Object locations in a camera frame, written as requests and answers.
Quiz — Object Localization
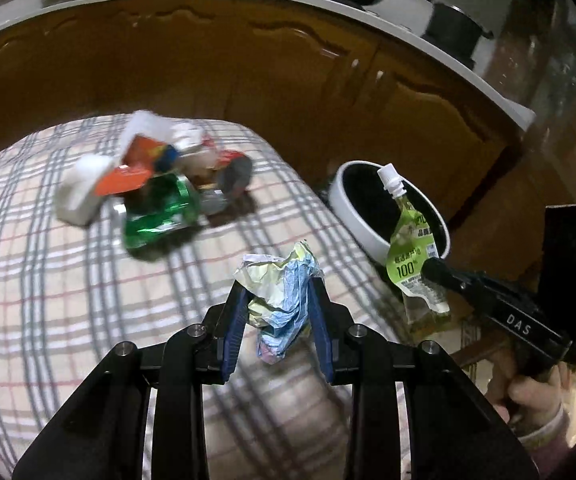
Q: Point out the pale paper wrapper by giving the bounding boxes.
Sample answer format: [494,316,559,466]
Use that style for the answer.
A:
[235,240,324,364]

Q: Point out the green juice pouch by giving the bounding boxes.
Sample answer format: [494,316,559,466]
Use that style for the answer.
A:
[378,164,450,327]

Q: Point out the green crushed can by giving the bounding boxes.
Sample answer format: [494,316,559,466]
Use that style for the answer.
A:
[123,172,200,250]

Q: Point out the red snack wrapper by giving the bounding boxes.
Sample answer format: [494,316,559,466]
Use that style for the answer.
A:
[167,121,254,201]

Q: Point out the red white 1928 carton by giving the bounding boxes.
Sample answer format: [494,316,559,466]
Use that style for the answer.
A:
[94,134,179,196]

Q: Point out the white rimmed black trash bin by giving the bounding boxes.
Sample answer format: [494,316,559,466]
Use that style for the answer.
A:
[328,160,451,266]

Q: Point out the brown wooden kitchen cabinets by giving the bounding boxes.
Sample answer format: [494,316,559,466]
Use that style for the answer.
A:
[0,0,541,230]

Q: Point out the white kitchen countertop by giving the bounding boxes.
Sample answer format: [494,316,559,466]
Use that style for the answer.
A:
[0,0,536,131]

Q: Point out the person's right hand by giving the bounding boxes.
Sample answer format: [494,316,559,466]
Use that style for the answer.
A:
[486,348,571,434]

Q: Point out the plaid checkered tablecloth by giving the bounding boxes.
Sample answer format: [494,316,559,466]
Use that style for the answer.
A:
[0,115,399,479]

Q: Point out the white tissue paper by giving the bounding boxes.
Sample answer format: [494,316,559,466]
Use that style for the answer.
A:
[116,110,205,159]

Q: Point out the black cooking pot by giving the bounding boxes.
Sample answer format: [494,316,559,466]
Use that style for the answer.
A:
[421,0,494,70]

